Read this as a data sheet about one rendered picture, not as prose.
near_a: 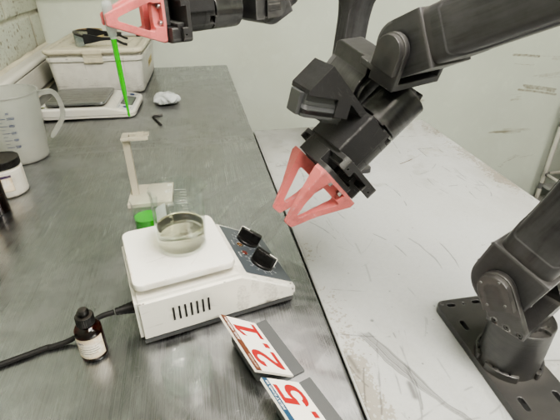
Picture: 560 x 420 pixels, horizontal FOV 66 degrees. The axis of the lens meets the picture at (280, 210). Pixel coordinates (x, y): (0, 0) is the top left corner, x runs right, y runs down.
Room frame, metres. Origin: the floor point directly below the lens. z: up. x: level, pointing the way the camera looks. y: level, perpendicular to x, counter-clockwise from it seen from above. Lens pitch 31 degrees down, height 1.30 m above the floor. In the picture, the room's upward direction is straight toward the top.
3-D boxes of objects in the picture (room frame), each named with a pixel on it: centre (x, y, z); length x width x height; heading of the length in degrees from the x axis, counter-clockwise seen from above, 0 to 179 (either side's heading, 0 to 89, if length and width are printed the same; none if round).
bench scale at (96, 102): (1.26, 0.55, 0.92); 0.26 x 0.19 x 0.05; 98
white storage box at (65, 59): (1.59, 0.62, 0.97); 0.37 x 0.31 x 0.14; 8
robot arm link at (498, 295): (0.34, -0.25, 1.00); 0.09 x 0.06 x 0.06; 127
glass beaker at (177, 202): (0.45, 0.12, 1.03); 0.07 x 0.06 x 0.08; 103
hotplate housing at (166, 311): (0.45, 0.11, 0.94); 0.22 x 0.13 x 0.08; 114
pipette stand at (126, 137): (0.72, 0.25, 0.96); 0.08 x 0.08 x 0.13; 10
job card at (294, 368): (0.34, 0.02, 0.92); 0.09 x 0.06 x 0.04; 30
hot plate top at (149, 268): (0.44, 0.13, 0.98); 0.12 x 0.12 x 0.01; 24
